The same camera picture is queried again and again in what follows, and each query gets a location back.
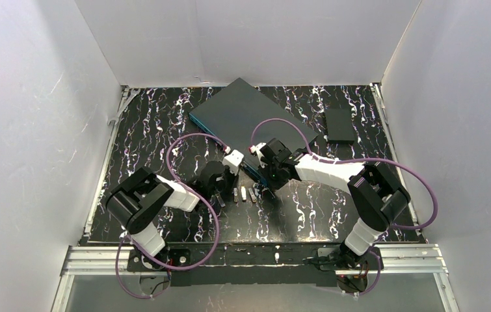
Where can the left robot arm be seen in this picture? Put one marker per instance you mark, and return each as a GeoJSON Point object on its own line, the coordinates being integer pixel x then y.
{"type": "Point", "coordinates": [137, 201]}

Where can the small silver plug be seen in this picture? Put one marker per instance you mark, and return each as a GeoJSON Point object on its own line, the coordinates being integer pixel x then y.
{"type": "Point", "coordinates": [235, 195]}
{"type": "Point", "coordinates": [253, 195]}
{"type": "Point", "coordinates": [220, 201]}

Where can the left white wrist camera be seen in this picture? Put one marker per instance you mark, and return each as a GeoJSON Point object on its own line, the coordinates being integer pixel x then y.
{"type": "Point", "coordinates": [233, 161]}

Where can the aluminium front rail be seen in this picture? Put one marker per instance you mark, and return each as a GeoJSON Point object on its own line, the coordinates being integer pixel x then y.
{"type": "Point", "coordinates": [109, 260]}

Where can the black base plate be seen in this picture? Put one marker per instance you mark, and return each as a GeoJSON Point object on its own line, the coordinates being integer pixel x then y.
{"type": "Point", "coordinates": [317, 271]}

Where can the metal wrench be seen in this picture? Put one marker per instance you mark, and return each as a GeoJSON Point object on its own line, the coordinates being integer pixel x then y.
{"type": "Point", "coordinates": [127, 97]}

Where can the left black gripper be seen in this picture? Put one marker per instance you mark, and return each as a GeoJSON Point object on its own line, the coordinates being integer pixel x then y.
{"type": "Point", "coordinates": [218, 189]}

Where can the small black network switch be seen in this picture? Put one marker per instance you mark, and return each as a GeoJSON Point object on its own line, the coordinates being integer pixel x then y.
{"type": "Point", "coordinates": [339, 127]}

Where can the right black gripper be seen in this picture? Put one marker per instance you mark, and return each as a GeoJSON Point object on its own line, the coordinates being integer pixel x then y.
{"type": "Point", "coordinates": [266, 177]}

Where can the large teal network switch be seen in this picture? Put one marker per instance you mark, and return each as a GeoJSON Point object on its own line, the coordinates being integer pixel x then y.
{"type": "Point", "coordinates": [232, 114]}

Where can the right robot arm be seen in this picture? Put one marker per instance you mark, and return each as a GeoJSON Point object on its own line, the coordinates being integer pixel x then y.
{"type": "Point", "coordinates": [377, 194]}

